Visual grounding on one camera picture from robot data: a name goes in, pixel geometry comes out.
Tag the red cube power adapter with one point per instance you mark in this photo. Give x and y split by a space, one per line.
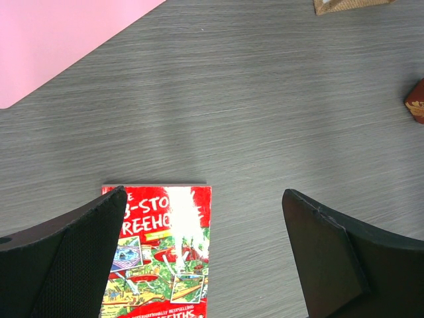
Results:
414 101

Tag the burlap canvas tote bag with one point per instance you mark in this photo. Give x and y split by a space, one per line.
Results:
323 7

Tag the red comic paperback book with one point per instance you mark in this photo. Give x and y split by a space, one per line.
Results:
161 264

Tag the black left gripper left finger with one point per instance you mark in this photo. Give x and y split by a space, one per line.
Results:
60 267

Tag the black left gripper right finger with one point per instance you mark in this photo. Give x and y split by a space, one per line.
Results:
349 268

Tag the pink clipboard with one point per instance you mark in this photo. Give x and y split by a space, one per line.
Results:
40 39

